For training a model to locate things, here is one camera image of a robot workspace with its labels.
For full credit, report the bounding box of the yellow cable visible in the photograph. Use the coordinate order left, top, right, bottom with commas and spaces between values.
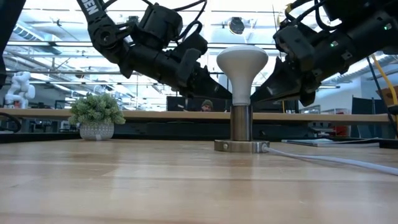
371, 53, 398, 125

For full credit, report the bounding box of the white reflector lightbulb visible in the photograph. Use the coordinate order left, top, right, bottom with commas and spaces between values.
216, 45, 269, 106

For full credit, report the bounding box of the metal lamp socket base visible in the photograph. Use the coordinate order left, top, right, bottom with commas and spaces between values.
213, 104, 271, 154

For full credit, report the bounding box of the flat grey tablet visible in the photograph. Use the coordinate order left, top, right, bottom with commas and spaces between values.
281, 137, 381, 147

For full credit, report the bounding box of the white robot figure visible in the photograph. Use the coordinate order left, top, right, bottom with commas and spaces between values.
4, 71, 36, 110

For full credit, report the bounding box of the red container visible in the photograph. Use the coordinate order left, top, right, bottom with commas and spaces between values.
333, 123, 348, 138

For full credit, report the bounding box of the brown cardboard box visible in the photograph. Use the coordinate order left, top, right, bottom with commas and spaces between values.
375, 85, 398, 107

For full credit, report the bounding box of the black partition panel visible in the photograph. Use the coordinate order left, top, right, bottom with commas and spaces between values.
351, 95, 390, 139

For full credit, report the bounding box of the black table frame rail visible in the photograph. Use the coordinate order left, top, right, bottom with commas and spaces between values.
0, 121, 398, 144

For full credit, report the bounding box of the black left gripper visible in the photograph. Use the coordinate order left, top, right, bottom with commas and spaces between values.
119, 32, 233, 100

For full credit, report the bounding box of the black looped cable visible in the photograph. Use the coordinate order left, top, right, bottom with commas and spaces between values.
0, 111, 23, 134

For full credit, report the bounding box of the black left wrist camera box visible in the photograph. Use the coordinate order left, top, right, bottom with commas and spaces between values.
134, 2, 184, 50

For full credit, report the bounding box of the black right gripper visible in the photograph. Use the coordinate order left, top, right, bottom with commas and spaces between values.
250, 22, 332, 107

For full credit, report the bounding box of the person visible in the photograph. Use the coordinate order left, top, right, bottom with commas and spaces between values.
200, 99, 215, 113

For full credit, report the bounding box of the long wooden desk top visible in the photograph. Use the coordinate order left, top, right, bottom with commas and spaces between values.
0, 108, 391, 123

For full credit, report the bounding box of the white lamp power cable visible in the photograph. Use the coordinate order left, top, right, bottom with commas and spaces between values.
263, 146, 398, 177

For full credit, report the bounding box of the white patterned plant pot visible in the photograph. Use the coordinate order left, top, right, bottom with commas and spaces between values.
79, 121, 115, 141

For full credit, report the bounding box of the green bushy plant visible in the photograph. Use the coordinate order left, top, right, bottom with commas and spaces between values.
68, 93, 126, 126

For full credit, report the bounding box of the round ceiling lamp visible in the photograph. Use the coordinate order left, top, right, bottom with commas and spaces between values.
228, 16, 246, 35

